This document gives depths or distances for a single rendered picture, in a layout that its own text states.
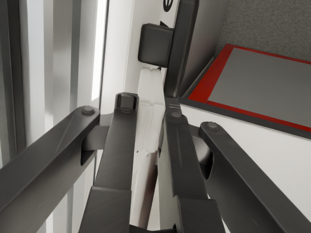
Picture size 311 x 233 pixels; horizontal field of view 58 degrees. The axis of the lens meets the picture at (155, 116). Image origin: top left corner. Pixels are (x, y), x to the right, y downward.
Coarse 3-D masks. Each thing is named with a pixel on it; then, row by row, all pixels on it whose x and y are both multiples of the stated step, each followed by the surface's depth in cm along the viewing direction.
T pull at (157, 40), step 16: (192, 0) 18; (192, 16) 18; (144, 32) 20; (160, 32) 19; (176, 32) 19; (192, 32) 19; (144, 48) 20; (160, 48) 20; (176, 48) 19; (160, 64) 20; (176, 64) 20; (176, 80) 20; (176, 96) 21
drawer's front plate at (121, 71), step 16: (112, 0) 18; (128, 0) 18; (144, 0) 19; (160, 0) 22; (176, 0) 27; (112, 16) 18; (128, 16) 18; (144, 16) 20; (160, 16) 23; (112, 32) 19; (128, 32) 18; (112, 48) 19; (128, 48) 19; (112, 64) 20; (128, 64) 20; (144, 64) 23; (112, 80) 20; (128, 80) 20; (112, 96) 21; (96, 160) 24
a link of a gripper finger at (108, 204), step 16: (128, 96) 14; (128, 112) 14; (112, 128) 12; (128, 128) 13; (112, 144) 11; (128, 144) 11; (112, 160) 10; (128, 160) 10; (96, 176) 9; (112, 176) 10; (128, 176) 10; (96, 192) 8; (112, 192) 8; (128, 192) 8; (96, 208) 7; (112, 208) 8; (128, 208) 8; (96, 224) 7; (112, 224) 7; (128, 224) 7
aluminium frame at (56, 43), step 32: (32, 0) 13; (64, 0) 14; (32, 32) 13; (64, 32) 14; (32, 64) 14; (64, 64) 15; (32, 96) 15; (64, 96) 16; (32, 128) 16; (64, 224) 21
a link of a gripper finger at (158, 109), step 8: (152, 72) 20; (160, 72) 21; (152, 80) 19; (160, 80) 19; (152, 88) 17; (160, 88) 17; (152, 96) 16; (160, 96) 16; (152, 104) 15; (160, 104) 15; (152, 112) 15; (160, 112) 15; (152, 120) 15; (160, 120) 15; (152, 128) 15; (160, 128) 15; (152, 136) 16; (152, 144) 16; (152, 152) 16
